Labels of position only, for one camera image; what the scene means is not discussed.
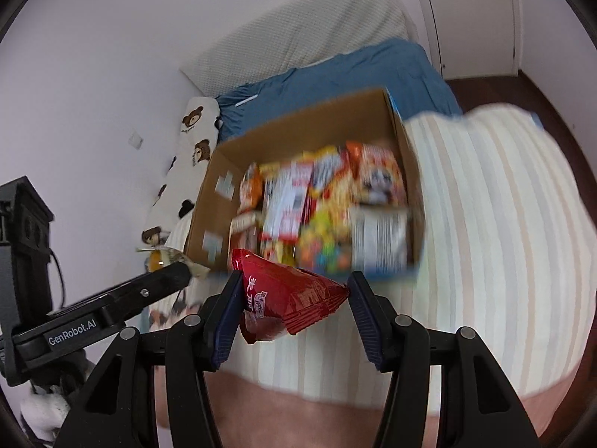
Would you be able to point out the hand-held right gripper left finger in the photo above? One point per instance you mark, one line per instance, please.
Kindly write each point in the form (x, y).
(228, 331)

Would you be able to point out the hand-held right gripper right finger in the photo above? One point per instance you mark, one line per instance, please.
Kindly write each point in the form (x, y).
(368, 326)

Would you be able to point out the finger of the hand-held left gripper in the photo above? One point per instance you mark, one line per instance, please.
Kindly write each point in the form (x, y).
(154, 287)

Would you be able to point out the cardboard box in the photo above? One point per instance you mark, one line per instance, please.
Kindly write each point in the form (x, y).
(219, 205)

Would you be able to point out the white cloth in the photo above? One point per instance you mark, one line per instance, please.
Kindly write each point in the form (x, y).
(44, 413)

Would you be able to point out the orange snack packet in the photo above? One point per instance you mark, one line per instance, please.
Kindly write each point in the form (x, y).
(252, 186)

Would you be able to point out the bear print pillow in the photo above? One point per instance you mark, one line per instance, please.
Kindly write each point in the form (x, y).
(196, 149)

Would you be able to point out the cream striped blanket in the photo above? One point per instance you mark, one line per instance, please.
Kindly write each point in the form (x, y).
(489, 242)

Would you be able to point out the blue blanket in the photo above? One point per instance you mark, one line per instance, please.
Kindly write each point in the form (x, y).
(350, 74)

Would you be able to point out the white pillow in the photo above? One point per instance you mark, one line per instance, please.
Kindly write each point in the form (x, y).
(298, 32)

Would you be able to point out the white door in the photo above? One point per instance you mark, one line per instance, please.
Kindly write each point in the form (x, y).
(466, 18)

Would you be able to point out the wall switch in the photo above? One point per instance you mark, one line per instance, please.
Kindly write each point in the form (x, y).
(136, 141)

